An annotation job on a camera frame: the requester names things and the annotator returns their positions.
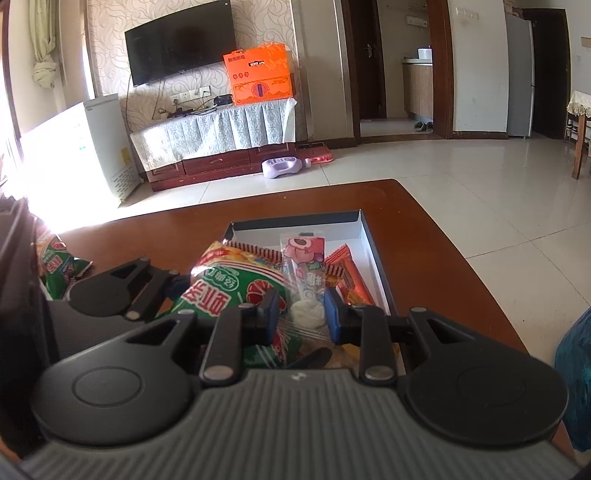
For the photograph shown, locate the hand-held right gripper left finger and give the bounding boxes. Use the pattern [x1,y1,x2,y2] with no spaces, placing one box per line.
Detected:
[124,288,281,386]

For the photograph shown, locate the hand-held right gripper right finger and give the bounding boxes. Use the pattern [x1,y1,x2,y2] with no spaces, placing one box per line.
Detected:
[323,288,485,387]

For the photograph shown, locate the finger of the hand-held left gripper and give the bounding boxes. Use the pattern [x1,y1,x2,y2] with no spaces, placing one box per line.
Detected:
[110,257,186,322]

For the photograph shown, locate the orange snack packet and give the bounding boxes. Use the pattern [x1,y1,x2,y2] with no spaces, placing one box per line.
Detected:
[323,244,377,308]

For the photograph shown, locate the clear pink candy packet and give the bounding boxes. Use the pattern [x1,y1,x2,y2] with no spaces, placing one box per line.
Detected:
[279,233,331,342]

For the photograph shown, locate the green red shrimp chips bag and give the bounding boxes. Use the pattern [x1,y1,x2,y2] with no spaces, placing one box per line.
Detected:
[157,240,305,370]

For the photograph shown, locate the grey shallow box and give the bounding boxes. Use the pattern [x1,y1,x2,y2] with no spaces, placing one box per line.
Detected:
[222,211,399,370]

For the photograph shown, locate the green rice cracker bag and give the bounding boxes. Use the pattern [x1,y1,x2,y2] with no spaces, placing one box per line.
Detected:
[34,226,93,301]

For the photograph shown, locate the brown wooden television cabinet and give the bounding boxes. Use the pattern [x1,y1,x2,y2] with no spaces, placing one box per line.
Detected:
[150,142,298,192]

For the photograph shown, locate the purple white detergent bottle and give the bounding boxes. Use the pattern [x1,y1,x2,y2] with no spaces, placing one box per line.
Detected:
[262,156,315,179]

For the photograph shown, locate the white chest freezer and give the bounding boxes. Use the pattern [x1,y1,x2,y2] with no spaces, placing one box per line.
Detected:
[21,93,139,206]

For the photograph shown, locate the red floor scale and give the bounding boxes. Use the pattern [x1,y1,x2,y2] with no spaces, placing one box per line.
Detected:
[298,143,333,165]

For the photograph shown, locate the TV cabinet with white cloth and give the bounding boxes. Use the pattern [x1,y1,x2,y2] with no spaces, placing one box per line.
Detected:
[129,97,297,174]

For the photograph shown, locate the orange cardboard box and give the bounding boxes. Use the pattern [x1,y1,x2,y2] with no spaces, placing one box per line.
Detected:
[223,42,296,106]

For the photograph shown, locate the wooden kitchen counter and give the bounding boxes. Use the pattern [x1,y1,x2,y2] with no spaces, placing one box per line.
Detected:
[402,58,435,121]

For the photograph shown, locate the black flat television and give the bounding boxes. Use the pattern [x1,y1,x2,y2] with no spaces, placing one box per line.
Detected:
[124,0,237,87]

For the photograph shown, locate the teal cloth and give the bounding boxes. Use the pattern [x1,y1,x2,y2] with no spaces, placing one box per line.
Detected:
[554,307,591,455]

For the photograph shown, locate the pale tied curtain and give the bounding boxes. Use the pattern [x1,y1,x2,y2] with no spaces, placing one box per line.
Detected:
[30,0,61,90]

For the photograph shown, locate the wooden dining table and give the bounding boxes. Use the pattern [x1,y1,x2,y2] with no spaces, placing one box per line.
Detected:
[567,111,591,181]

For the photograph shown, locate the silver refrigerator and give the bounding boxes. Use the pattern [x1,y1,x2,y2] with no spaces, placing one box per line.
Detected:
[505,11,536,138]

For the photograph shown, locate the dark wooden door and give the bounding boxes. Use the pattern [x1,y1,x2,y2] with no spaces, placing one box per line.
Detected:
[522,8,571,139]

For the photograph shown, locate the cream lace tablecloth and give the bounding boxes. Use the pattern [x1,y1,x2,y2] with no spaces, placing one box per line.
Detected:
[567,90,591,118]

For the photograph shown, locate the white wall sockets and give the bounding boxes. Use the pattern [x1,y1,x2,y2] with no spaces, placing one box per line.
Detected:
[170,85,212,103]

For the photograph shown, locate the brown door with handle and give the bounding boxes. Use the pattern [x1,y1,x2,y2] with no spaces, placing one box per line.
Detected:
[359,0,386,121]

